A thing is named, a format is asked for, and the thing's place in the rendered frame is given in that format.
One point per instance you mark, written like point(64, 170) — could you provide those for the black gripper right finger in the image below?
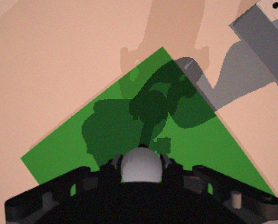
point(253, 205)

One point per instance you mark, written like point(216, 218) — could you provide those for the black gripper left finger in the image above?
point(29, 206)

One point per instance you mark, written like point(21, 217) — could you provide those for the green flat mat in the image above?
point(155, 106)

